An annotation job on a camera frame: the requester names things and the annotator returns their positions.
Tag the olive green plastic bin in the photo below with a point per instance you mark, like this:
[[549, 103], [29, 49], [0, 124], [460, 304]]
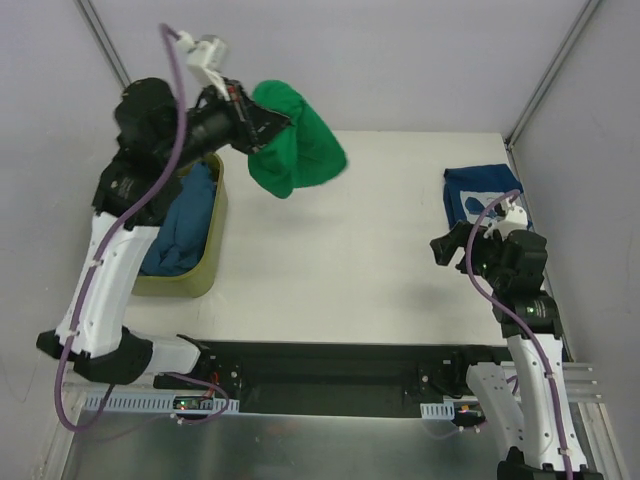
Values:
[[198, 280]]

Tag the folded navy printed t shirt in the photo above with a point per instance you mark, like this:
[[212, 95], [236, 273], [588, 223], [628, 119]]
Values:
[[468, 190]]

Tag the left frame post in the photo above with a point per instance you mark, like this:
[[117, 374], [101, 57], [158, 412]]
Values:
[[115, 60]]

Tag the aluminium extrusion rail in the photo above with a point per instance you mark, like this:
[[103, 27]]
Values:
[[581, 386]]

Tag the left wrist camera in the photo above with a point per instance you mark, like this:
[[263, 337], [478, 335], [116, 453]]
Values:
[[204, 56]]

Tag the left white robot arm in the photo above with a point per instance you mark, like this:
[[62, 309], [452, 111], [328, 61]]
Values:
[[157, 135]]

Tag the frame post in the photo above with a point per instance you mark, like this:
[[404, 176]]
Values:
[[115, 60], [553, 70]]

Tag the teal blue t shirt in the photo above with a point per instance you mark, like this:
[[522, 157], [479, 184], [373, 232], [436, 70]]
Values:
[[180, 243]]

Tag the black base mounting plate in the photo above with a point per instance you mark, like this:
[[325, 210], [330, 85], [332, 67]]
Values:
[[357, 380]]

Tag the left slotted cable duct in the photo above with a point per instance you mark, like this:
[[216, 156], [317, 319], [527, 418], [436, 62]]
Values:
[[168, 403]]

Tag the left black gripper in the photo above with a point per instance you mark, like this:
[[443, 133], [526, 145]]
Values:
[[241, 122]]

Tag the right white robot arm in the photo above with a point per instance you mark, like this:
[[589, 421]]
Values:
[[534, 429]]

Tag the green t shirt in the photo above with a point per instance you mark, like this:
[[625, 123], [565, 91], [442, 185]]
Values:
[[306, 154]]

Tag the slotted cable duct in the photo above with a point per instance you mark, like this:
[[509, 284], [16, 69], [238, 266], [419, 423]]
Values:
[[444, 411], [168, 403]]

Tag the right slotted cable duct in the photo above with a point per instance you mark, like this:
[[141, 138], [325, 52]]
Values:
[[444, 411]]

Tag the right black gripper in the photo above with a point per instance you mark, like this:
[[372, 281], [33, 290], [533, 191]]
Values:
[[467, 246]]

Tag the right frame post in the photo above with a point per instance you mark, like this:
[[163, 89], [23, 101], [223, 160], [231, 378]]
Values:
[[553, 70]]

